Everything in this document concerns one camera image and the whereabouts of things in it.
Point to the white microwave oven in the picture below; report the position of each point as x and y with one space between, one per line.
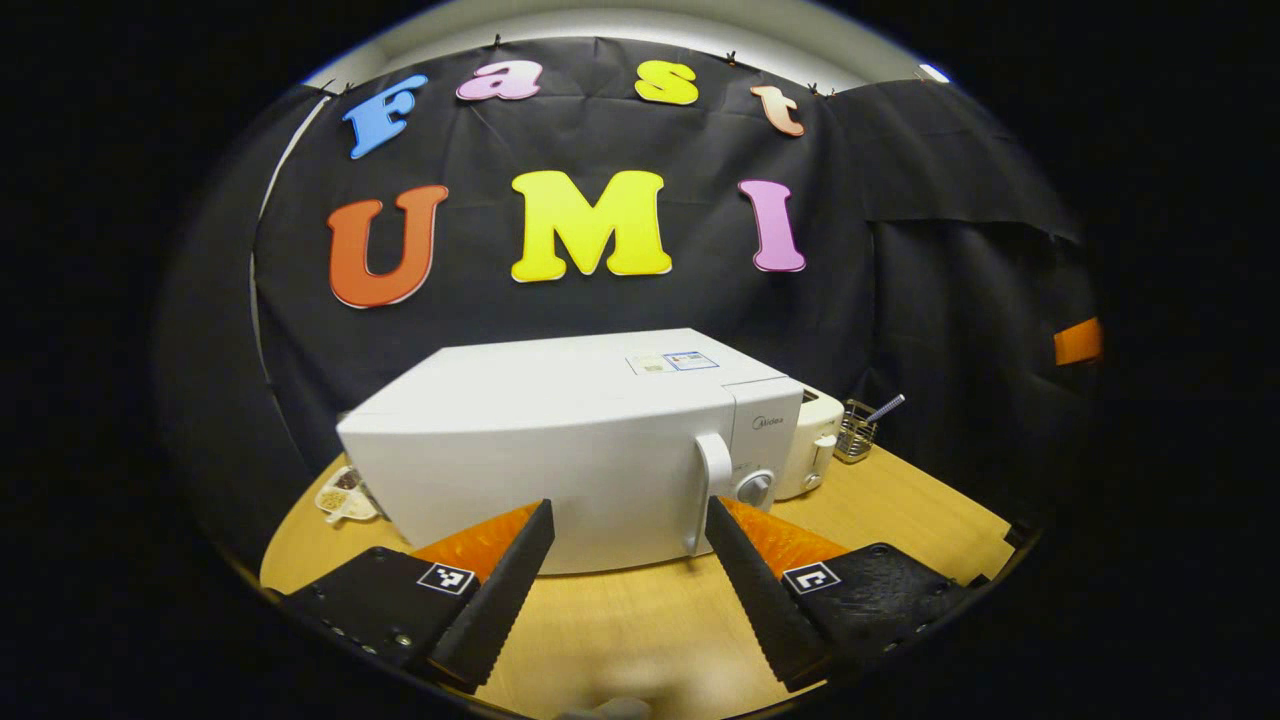
540 450

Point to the ceiling light panel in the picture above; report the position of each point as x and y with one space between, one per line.
934 73

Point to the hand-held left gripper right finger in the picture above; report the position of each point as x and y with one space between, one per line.
760 600

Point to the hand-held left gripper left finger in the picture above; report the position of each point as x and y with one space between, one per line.
495 600

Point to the white divided dish with grains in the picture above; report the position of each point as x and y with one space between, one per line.
345 497

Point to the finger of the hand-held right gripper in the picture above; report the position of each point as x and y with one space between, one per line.
1078 342

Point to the white toaster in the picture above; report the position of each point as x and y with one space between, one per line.
815 440

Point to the grey utensil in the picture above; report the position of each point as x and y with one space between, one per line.
888 405

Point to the black backdrop cloth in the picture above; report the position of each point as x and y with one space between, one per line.
850 280

